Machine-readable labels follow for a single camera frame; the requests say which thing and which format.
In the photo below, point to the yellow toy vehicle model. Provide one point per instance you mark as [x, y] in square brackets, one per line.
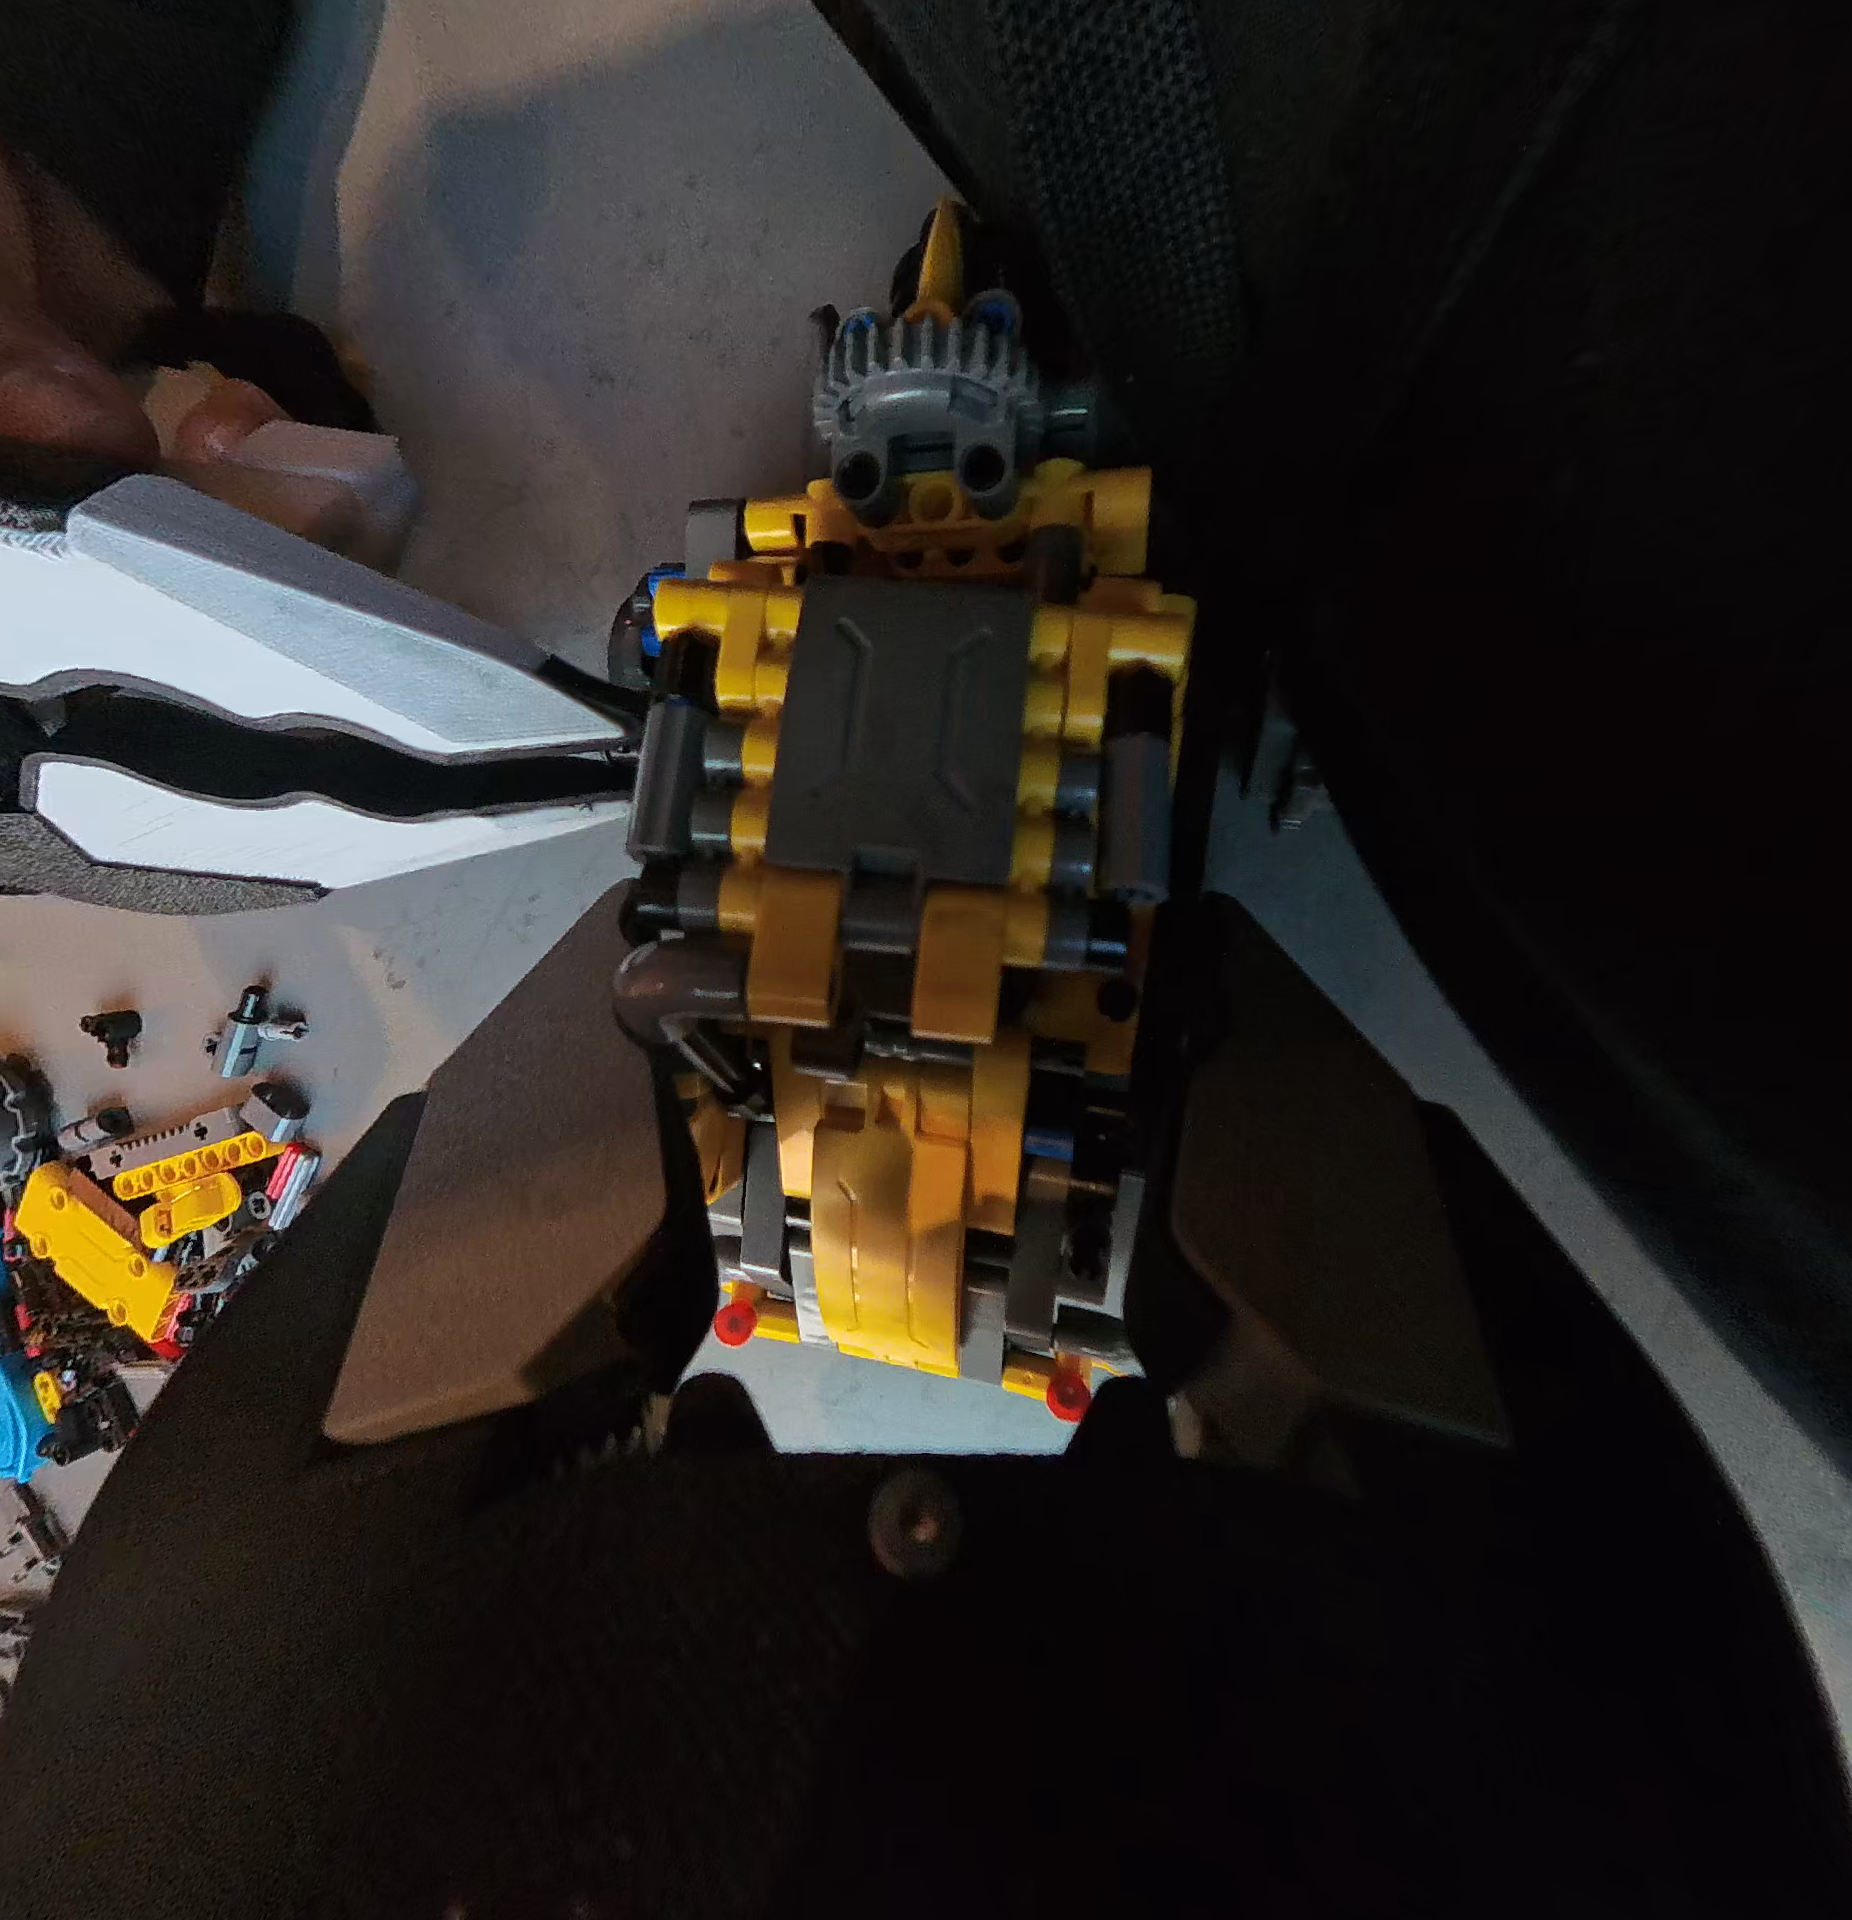
[894, 717]

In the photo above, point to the grey pin connector piece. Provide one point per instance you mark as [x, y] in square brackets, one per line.
[250, 1035]

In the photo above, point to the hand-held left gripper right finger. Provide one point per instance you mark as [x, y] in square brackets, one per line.
[1316, 1199]

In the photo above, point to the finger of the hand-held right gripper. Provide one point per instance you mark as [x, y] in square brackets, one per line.
[345, 660]
[266, 840]

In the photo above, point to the pile of mixed coloured pieces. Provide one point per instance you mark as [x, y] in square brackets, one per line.
[104, 1349]

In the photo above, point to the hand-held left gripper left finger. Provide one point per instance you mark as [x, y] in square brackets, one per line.
[502, 1199]

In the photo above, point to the person's right hand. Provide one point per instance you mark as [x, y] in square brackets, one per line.
[41, 327]

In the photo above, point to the yellow rectangular panel piece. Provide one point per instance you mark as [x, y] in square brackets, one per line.
[77, 1239]

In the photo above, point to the black angled connector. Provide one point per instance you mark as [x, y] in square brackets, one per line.
[113, 1030]

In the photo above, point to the grey desk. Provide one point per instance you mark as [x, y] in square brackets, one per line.
[593, 225]

